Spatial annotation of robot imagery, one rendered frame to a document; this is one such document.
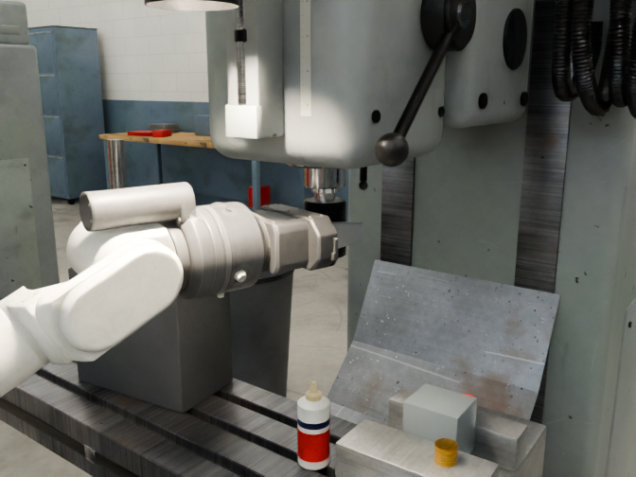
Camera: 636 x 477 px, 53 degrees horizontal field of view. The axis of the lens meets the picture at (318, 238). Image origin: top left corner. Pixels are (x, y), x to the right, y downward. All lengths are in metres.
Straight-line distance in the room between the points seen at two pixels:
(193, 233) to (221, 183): 6.29
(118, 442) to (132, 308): 0.40
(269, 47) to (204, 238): 0.18
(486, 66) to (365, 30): 0.22
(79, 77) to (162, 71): 1.04
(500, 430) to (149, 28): 7.14
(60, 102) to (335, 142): 7.34
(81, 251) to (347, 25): 0.31
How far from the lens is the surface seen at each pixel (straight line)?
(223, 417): 0.95
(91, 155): 8.08
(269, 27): 0.60
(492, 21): 0.77
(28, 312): 0.55
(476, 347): 1.02
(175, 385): 0.95
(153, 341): 0.95
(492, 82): 0.77
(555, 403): 1.07
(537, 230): 0.99
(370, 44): 0.58
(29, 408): 1.11
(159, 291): 0.55
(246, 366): 2.71
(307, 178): 0.69
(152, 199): 0.58
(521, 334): 1.01
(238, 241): 0.60
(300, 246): 0.64
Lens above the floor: 1.39
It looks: 14 degrees down
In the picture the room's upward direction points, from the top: straight up
